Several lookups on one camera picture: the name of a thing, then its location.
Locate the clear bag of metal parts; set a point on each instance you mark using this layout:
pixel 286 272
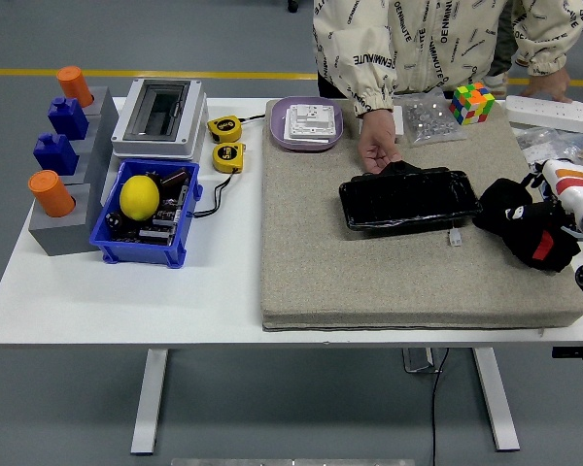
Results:
pixel 427 121

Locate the white table leg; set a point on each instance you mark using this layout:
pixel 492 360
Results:
pixel 148 403
pixel 498 403

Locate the grey electrical enclosure box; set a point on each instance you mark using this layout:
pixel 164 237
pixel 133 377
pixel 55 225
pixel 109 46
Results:
pixel 150 145

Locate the small white card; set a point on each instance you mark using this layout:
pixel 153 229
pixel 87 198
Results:
pixel 398 123

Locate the person's torso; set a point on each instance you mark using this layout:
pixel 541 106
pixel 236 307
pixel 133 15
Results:
pixel 427 39

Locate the blue plastic block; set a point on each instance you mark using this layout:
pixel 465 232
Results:
pixel 56 155
pixel 68 119

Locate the person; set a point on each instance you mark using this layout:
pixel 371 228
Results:
pixel 503 43

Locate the yellow tape measure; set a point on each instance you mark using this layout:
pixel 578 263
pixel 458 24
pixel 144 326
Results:
pixel 228 157
pixel 223 128

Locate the black round knob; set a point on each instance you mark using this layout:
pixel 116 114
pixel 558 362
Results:
pixel 114 220

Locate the person's left hand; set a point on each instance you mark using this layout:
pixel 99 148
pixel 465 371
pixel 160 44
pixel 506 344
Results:
pixel 548 83

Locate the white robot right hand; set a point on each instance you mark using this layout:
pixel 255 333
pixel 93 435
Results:
pixel 578 189

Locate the white power strip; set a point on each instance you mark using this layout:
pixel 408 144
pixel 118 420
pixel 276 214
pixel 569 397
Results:
pixel 539 110

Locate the clear bag of small parts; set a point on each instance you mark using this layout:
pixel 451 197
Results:
pixel 544 141

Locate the electronic circuit boards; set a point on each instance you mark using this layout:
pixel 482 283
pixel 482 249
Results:
pixel 167 213

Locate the colourful puzzle cube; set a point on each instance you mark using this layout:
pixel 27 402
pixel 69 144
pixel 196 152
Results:
pixel 471 104

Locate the black table controller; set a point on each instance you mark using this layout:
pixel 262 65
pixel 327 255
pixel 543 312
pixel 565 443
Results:
pixel 575 353

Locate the person's right hand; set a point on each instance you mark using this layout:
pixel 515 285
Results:
pixel 376 141

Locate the small white connector plug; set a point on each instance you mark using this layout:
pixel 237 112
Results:
pixel 455 238

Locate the black glossy panel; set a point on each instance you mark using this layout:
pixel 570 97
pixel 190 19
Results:
pixel 408 199

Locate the person's right forearm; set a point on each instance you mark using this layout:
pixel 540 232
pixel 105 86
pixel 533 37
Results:
pixel 364 82

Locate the purple plate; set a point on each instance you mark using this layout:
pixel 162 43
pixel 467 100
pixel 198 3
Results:
pixel 278 127

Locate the grey stepped block holder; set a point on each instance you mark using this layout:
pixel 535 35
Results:
pixel 65 240

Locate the person's left forearm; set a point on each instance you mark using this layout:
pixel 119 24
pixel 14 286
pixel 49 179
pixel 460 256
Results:
pixel 551 34

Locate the black rag with red tag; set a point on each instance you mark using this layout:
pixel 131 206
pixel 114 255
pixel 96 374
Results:
pixel 500 199

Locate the blue plastic bin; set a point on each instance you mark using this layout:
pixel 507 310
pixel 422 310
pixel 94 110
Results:
pixel 141 250

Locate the grey under-table control box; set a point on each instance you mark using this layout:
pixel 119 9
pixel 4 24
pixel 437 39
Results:
pixel 420 360

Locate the orange cylinder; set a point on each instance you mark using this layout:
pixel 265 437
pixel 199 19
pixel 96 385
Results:
pixel 75 86
pixel 51 194

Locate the black chair caster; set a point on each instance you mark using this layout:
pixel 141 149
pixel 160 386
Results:
pixel 293 5

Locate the yellow lemon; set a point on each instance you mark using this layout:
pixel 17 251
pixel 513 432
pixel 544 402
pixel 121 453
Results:
pixel 139 198

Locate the white wall socket plate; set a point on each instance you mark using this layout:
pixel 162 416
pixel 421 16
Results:
pixel 311 121

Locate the dark brown capacitor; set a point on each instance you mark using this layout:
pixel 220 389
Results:
pixel 175 177

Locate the grey-brown mat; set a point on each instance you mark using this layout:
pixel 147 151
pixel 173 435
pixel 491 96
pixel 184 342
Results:
pixel 345 276

